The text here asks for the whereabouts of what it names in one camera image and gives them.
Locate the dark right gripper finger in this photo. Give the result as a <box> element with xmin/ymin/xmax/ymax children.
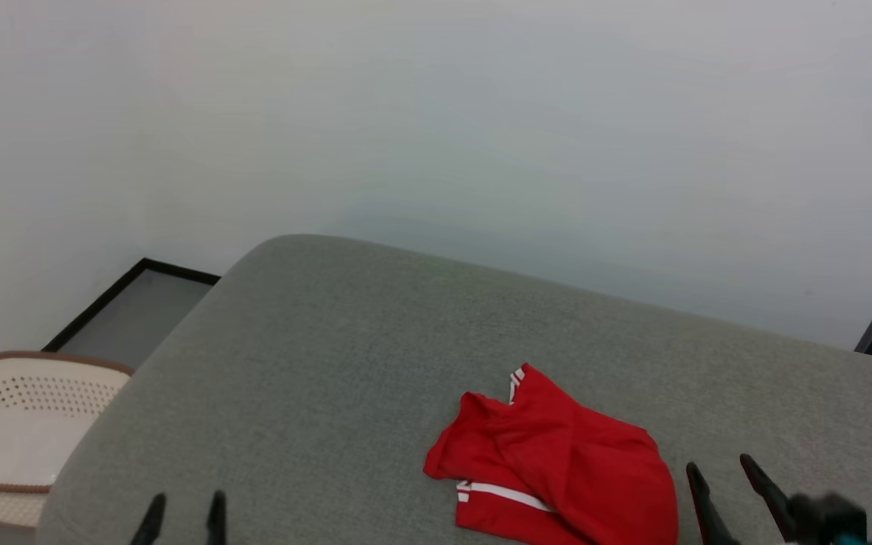
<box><xmin>686</xmin><ymin>462</ymin><xmax>740</xmax><ymax>545</ymax></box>
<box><xmin>739</xmin><ymin>453</ymin><xmax>797</xmax><ymax>542</ymax></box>

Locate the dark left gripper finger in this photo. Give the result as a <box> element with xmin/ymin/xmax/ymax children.
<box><xmin>205</xmin><ymin>490</ymin><xmax>228</xmax><ymax>545</ymax></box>
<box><xmin>129</xmin><ymin>492</ymin><xmax>169</xmax><ymax>545</ymax></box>

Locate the red and white basketball jersey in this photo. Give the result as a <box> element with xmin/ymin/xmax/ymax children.
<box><xmin>422</xmin><ymin>362</ymin><xmax>681</xmax><ymax>545</ymax></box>

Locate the cream perforated laundry basket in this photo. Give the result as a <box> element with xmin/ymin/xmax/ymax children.
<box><xmin>0</xmin><ymin>350</ymin><xmax>135</xmax><ymax>530</ymax></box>

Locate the black baseboard strip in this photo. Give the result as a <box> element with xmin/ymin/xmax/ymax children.
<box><xmin>41</xmin><ymin>257</ymin><xmax>223</xmax><ymax>354</ymax></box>

